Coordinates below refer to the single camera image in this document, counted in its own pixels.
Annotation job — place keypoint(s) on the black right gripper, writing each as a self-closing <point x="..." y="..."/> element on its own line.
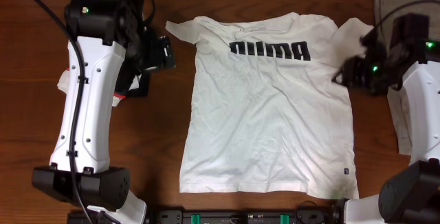
<point x="353" y="69"/>

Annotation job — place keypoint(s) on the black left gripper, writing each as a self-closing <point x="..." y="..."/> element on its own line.
<point x="136" y="80"/>

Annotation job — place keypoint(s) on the white printed t-shirt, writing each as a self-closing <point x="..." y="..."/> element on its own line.
<point x="265" y="113"/>

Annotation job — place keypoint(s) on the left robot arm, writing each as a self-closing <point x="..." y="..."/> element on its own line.
<point x="112" y="52"/>

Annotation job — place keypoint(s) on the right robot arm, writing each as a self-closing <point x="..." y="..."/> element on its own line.
<point x="410" y="67"/>

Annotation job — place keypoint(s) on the black folded garment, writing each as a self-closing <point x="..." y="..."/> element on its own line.
<point x="130" y="68"/>

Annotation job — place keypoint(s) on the olive grey garment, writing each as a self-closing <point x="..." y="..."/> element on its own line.
<point x="399" y="106"/>

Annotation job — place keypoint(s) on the white folded garment red trim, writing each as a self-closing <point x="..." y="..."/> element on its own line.
<point x="63" y="85"/>

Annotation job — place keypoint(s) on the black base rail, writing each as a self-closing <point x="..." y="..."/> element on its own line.
<point x="306" y="215"/>

